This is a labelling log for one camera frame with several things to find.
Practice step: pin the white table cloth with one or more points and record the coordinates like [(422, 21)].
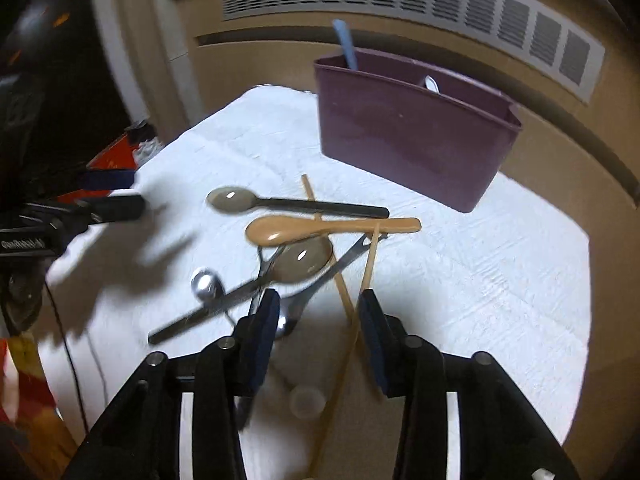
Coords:
[(450, 270)]

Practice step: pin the beige heater cabinet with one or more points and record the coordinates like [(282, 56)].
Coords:
[(250, 65)]

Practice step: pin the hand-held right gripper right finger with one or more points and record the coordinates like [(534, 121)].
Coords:
[(372, 340)]

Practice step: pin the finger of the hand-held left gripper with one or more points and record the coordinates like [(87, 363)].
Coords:
[(112, 178), (120, 207)]

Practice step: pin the red orange box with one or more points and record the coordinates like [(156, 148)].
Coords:
[(112, 155)]

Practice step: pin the purple plastic utensil container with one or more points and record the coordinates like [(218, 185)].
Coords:
[(400, 135)]

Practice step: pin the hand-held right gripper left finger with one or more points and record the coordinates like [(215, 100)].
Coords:
[(267, 325)]

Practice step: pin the red yellow patterned cloth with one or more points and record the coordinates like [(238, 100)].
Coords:
[(25, 400)]

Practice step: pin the metal fork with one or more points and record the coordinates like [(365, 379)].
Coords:
[(350, 257)]

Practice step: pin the long grey vent grille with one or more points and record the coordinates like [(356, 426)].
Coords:
[(450, 0)]

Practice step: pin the wooden chopstick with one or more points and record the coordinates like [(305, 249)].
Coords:
[(369, 272), (311, 197)]

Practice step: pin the black bag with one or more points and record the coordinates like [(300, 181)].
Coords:
[(50, 85)]

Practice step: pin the thin metal utensil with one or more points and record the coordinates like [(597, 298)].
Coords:
[(261, 265)]

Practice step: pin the small round metal ladle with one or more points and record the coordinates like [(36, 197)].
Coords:
[(205, 282)]

